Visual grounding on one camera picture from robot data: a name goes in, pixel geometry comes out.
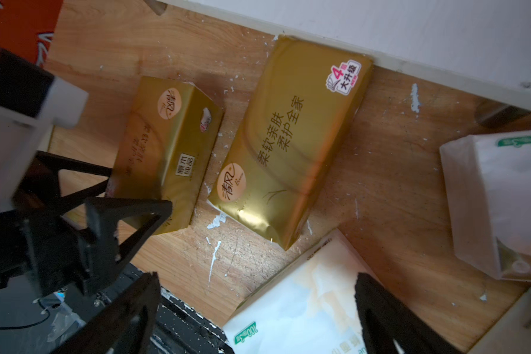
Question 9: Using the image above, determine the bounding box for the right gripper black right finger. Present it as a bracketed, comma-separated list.
[355, 273, 460, 354]

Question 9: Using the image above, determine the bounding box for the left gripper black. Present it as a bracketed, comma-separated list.
[0, 151, 173, 296]

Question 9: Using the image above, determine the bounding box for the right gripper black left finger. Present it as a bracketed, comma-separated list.
[53, 273, 161, 353]

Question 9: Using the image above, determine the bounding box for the white tissue pack front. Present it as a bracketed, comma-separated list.
[223, 229, 372, 353]

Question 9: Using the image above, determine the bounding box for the white tissue pack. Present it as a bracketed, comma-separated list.
[223, 229, 372, 353]
[469, 288, 531, 354]
[440, 131, 531, 282]

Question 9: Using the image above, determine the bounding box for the gold tissue pack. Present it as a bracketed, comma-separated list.
[106, 76, 224, 234]
[208, 36, 373, 249]

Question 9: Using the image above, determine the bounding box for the white tissue pack back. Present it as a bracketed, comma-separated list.
[440, 131, 531, 282]

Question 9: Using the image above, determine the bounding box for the white two-tier shelf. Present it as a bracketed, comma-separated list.
[176, 1, 531, 111]

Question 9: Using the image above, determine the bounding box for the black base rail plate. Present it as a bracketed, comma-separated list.
[0, 264, 233, 353]

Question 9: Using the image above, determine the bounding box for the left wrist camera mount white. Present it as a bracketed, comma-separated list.
[0, 46, 89, 213]

